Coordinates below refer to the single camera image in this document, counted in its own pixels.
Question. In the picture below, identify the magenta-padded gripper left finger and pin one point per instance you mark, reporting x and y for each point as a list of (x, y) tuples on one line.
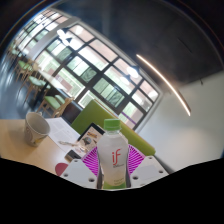
[(78, 171)]

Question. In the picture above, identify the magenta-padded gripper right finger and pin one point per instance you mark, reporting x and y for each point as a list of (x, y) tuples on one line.
[(148, 170)]

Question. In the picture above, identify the green-capped clear drink bottle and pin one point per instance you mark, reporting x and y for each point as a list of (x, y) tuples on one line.
[(113, 156)]

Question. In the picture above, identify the small dark box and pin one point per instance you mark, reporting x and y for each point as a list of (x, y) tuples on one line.
[(72, 155)]

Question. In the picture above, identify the white paper sheet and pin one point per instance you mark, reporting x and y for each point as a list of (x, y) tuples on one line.
[(61, 131)]

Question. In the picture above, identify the green upholstered bench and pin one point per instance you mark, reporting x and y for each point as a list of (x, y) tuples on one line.
[(90, 116)]

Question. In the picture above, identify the beige paper cup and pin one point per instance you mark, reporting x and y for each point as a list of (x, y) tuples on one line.
[(35, 130)]

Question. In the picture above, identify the group of wooden green-seat chairs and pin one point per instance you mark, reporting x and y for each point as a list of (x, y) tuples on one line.
[(50, 100)]

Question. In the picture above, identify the long linear ceiling light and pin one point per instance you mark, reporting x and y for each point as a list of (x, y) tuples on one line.
[(166, 85)]

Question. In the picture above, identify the wooden dining table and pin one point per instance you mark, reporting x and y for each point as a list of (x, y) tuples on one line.
[(53, 81)]

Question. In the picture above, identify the group of dark pendant lamps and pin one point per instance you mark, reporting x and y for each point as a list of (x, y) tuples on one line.
[(63, 35)]

